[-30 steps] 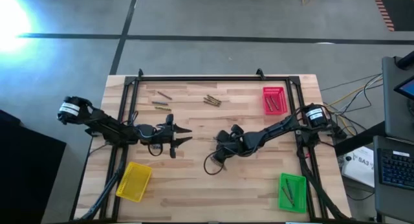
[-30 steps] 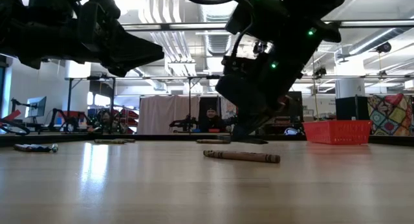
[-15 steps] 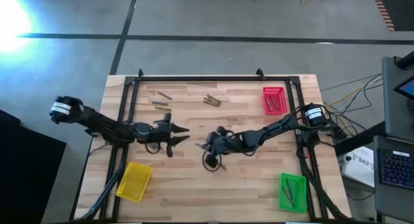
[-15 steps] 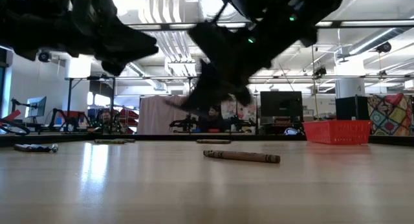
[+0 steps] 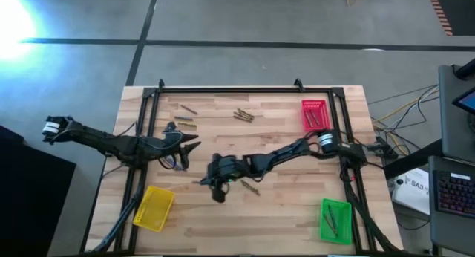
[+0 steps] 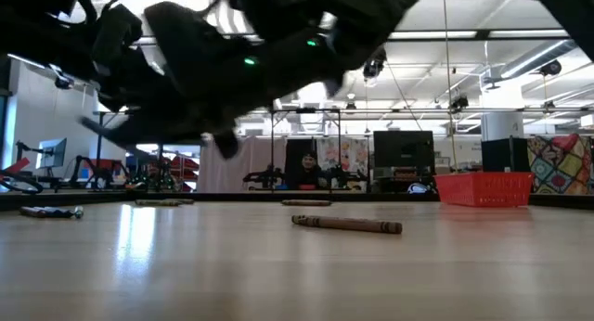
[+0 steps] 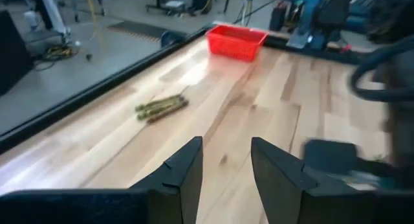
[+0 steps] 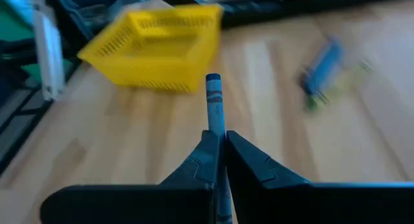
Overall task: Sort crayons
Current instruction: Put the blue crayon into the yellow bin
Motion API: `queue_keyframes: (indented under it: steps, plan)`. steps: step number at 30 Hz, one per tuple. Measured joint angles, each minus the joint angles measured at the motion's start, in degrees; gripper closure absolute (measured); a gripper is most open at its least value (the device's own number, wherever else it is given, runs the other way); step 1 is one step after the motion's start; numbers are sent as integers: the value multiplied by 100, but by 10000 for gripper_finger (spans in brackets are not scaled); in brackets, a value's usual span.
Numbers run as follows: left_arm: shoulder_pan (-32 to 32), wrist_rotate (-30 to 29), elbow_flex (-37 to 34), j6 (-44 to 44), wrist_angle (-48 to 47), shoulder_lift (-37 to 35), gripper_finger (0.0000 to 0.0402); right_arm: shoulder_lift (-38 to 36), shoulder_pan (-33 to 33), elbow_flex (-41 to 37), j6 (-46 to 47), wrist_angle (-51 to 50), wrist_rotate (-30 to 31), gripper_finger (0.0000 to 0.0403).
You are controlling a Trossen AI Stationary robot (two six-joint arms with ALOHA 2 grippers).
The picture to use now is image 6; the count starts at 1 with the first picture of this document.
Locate large black monitor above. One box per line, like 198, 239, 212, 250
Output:
373, 130, 436, 169

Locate black partition panel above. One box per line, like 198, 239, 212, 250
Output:
285, 137, 319, 190

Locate red storage bins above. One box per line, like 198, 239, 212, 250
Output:
169, 156, 200, 192

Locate floral curtain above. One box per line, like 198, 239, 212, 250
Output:
316, 137, 371, 176

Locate person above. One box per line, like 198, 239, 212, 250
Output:
295, 151, 329, 191

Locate pink curtain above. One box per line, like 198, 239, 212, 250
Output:
197, 135, 289, 193

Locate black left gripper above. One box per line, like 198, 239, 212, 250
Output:
91, 5, 145, 75

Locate brown crayon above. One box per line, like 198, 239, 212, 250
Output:
135, 199, 183, 208
280, 199, 333, 208
291, 214, 404, 235

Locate small monitor on arm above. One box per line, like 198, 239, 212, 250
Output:
35, 137, 68, 170

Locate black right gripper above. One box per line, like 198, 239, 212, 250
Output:
78, 0, 280, 161

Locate black hanging ceiling camera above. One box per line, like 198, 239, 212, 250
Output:
362, 46, 389, 88

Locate white round column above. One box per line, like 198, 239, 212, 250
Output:
481, 110, 525, 141

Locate black table edge frame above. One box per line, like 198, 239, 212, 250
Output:
0, 190, 594, 212

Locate black cabinet box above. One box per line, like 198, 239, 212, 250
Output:
481, 137, 530, 173

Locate colourful patchwork quilt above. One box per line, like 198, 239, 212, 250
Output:
527, 134, 594, 196

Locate red plastic basket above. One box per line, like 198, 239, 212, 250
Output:
434, 172, 535, 208

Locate black metal frame stand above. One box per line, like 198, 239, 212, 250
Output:
270, 108, 343, 193

